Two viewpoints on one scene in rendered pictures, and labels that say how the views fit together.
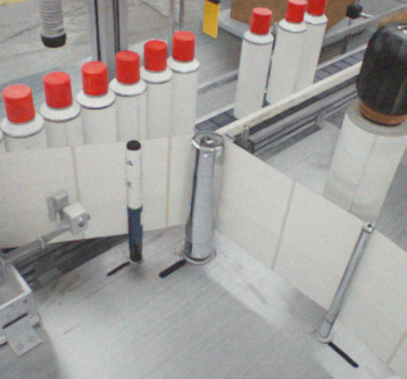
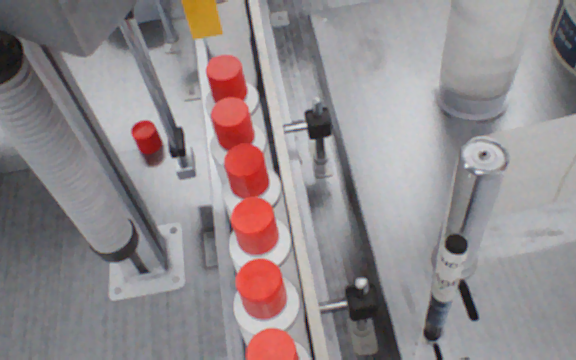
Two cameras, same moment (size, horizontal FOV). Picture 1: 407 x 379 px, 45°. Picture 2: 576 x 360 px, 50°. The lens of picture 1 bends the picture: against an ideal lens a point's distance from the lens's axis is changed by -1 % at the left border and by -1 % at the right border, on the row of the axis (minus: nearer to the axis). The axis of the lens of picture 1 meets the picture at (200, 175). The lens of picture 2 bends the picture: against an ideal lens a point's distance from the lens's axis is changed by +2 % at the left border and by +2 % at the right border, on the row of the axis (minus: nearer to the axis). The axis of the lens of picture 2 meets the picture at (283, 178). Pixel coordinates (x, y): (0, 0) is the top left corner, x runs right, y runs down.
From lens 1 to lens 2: 48 cm
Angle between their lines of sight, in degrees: 33
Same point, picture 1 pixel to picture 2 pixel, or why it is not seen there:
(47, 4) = (107, 209)
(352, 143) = (504, 18)
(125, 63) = (260, 169)
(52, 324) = not seen: outside the picture
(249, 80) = (239, 46)
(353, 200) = (510, 69)
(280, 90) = not seen: hidden behind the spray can
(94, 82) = (274, 229)
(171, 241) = (421, 280)
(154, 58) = (248, 128)
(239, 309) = (560, 262)
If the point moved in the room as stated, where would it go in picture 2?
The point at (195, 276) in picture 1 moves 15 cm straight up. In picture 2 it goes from (491, 282) to (525, 203)
